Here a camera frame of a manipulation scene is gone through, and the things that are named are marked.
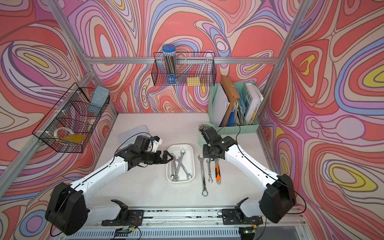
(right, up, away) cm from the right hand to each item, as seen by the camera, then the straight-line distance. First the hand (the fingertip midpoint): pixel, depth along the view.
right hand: (209, 156), depth 81 cm
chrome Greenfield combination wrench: (-16, -1, +15) cm, 22 cm away
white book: (+29, +34, +12) cm, 46 cm away
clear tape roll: (-71, +13, -15) cm, 74 cm away
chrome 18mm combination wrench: (-11, -13, +6) cm, 18 cm away
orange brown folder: (+13, +35, +4) cm, 37 cm away
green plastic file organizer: (+9, +32, +27) cm, 43 cm away
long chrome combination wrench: (-2, -20, +1) cm, 20 cm away
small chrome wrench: (+1, -9, +10) cm, 14 cm away
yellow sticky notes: (-9, +44, +10) cm, 46 cm away
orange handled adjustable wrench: (+6, -11, +7) cm, 14 cm away
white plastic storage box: (-12, -6, +13) cm, 19 cm away
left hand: (-23, -1, 0) cm, 23 cm away
